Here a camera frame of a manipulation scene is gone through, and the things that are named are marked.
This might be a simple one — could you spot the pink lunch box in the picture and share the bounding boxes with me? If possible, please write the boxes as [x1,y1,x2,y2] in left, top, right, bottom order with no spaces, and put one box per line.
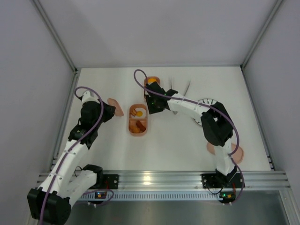
[128,104,148,136]
[143,76,160,99]

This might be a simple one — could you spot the metal tongs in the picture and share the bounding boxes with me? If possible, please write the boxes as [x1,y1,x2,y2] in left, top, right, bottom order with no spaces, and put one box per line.
[169,78,191,115]

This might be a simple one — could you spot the striped round plate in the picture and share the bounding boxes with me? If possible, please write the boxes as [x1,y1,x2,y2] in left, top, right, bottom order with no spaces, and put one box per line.
[193,98,217,127]

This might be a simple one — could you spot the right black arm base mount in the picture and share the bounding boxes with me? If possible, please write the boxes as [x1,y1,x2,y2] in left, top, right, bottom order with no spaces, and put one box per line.
[201,172,245,189]

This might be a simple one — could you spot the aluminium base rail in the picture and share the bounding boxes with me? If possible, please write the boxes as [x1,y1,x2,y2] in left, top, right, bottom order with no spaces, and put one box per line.
[104,171,291,191]

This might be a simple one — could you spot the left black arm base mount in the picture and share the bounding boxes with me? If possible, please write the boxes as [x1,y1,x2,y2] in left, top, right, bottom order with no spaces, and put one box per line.
[91,174,119,190]

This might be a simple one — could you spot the orange toy fried shrimp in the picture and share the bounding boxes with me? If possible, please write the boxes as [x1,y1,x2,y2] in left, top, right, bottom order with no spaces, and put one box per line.
[129,124,140,134]

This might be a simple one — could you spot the brown toy sausage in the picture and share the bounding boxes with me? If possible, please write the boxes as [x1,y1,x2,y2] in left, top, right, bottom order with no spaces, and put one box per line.
[136,120,146,133]

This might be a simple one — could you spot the grey slotted cable duct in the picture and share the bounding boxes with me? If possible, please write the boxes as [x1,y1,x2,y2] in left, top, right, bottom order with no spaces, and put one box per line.
[78,191,221,201]

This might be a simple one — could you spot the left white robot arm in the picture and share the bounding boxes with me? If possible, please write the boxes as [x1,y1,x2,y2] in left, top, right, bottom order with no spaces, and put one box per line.
[27,87,116,225]

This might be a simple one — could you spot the small brown toy meat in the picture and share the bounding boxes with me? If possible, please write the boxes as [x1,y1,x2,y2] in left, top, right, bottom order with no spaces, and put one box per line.
[130,109,137,116]

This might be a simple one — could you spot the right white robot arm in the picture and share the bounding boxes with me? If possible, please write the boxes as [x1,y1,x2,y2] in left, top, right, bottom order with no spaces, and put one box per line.
[145,82,237,181]

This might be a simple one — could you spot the orange round toy food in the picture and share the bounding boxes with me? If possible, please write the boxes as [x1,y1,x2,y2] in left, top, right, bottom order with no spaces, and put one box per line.
[148,78,156,84]

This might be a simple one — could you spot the left aluminium frame post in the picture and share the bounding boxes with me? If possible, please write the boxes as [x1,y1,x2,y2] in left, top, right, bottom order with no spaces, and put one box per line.
[31,0,78,74]

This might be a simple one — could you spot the pink box lid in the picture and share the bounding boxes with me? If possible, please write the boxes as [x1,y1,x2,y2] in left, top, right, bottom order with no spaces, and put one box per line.
[107,98,124,117]
[206,142,244,164]

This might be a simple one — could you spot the white fried egg toy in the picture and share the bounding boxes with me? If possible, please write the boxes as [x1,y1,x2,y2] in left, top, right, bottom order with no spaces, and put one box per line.
[133,108,147,119]

